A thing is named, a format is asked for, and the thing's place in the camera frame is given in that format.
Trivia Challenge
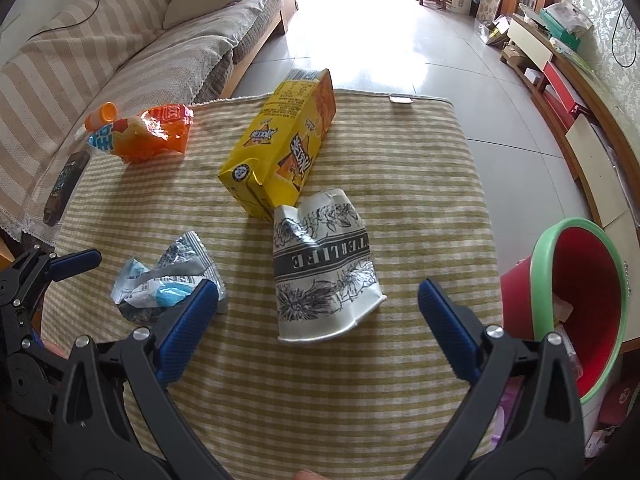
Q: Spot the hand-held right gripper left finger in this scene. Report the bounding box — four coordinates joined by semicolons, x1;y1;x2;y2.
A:
50;280;236;480

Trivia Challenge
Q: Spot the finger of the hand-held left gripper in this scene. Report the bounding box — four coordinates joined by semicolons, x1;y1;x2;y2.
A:
0;245;102;311

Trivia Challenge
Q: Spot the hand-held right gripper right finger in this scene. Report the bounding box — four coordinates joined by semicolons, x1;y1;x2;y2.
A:
405;279;586;480

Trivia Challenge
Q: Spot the silver and blue foil wrapper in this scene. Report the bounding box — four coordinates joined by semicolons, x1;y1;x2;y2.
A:
110;231;228;323

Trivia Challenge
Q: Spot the flower print paper cup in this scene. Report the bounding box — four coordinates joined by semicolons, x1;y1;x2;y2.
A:
272;188;388;346

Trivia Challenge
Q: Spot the red bin with green rim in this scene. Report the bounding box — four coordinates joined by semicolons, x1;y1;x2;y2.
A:
499;217;628;406

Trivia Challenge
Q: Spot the dark remote control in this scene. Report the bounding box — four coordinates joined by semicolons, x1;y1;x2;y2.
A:
42;150;92;226

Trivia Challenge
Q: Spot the orange snack bag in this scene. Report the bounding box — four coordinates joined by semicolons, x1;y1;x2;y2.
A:
87;104;195;165

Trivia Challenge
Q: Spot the orange plastic bottle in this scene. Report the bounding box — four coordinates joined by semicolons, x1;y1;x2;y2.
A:
84;102;118;131

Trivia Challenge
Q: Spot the beige striped sofa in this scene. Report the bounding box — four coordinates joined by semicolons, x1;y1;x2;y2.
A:
0;0;298;241

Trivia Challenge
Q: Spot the yellow drink carton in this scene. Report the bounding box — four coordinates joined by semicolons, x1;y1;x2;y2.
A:
217;68;337;221

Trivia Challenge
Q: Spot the wooden tv cabinet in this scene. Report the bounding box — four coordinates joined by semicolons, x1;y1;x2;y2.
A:
500;2;640;241

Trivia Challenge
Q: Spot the green flat box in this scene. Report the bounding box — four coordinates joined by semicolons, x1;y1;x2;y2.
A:
539;9;583;52

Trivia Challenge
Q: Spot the black cable on sofa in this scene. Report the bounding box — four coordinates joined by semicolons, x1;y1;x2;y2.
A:
27;0;101;41

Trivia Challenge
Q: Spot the black wall cable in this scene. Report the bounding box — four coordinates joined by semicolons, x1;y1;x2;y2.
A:
612;5;640;68

